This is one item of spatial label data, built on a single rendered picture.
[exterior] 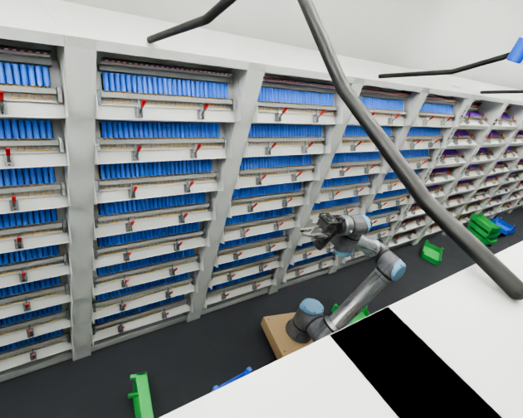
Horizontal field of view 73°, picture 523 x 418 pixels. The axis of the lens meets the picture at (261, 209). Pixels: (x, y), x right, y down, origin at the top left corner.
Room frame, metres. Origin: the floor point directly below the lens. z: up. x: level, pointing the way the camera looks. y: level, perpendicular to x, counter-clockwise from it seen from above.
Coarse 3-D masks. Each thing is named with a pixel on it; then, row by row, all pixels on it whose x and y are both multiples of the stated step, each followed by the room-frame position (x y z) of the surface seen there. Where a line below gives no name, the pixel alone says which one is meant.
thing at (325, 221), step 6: (318, 216) 1.31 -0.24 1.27; (324, 216) 1.30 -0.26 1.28; (330, 216) 1.32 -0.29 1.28; (336, 216) 1.35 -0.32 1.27; (342, 216) 1.35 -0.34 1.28; (318, 222) 1.30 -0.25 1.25; (324, 222) 1.28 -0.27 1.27; (330, 222) 1.27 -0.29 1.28; (336, 222) 1.28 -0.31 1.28; (342, 222) 1.33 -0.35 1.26; (324, 228) 1.26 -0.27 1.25; (330, 228) 1.28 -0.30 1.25; (336, 228) 1.33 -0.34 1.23; (342, 228) 1.33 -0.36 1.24; (330, 234) 1.29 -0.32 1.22
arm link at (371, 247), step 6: (360, 240) 1.66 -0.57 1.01; (366, 240) 1.71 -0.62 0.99; (372, 240) 1.82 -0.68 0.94; (360, 246) 1.67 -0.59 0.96; (366, 246) 1.70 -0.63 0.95; (372, 246) 1.74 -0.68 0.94; (378, 246) 1.78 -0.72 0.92; (384, 246) 1.82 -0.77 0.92; (366, 252) 1.74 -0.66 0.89; (372, 252) 1.76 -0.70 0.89; (378, 252) 1.77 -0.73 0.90; (372, 258) 1.78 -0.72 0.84
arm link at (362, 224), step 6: (354, 216) 1.41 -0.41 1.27; (360, 216) 1.43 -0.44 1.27; (366, 216) 1.45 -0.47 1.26; (354, 222) 1.37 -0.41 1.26; (360, 222) 1.39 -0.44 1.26; (366, 222) 1.41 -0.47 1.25; (354, 228) 1.36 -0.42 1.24; (360, 228) 1.38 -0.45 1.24; (366, 228) 1.41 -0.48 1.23; (354, 234) 1.38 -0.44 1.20; (360, 234) 1.39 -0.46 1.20
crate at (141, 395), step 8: (136, 376) 1.03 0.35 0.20; (144, 376) 1.04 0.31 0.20; (136, 384) 1.04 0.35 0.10; (144, 384) 1.00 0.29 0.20; (136, 392) 1.04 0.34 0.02; (144, 392) 0.96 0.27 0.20; (136, 400) 1.01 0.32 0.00; (144, 400) 0.93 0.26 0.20; (136, 408) 0.97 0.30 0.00; (144, 408) 0.89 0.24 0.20; (152, 408) 0.90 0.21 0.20; (136, 416) 0.93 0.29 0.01; (144, 416) 0.85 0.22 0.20; (152, 416) 0.86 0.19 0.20
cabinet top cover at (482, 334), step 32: (512, 256) 0.50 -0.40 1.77; (448, 288) 0.37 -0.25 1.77; (480, 288) 0.39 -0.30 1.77; (416, 320) 0.29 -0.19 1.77; (448, 320) 0.31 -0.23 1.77; (480, 320) 0.32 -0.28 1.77; (512, 320) 0.34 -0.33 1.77; (352, 352) 0.22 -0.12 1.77; (384, 352) 0.23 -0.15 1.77; (416, 352) 0.25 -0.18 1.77; (448, 352) 0.26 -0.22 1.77; (480, 352) 0.27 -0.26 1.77; (512, 352) 0.29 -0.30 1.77; (384, 384) 0.20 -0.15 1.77; (448, 384) 0.22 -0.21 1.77; (480, 384) 0.23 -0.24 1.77; (512, 384) 0.25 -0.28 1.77; (416, 416) 0.18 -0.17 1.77; (512, 416) 0.21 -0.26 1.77
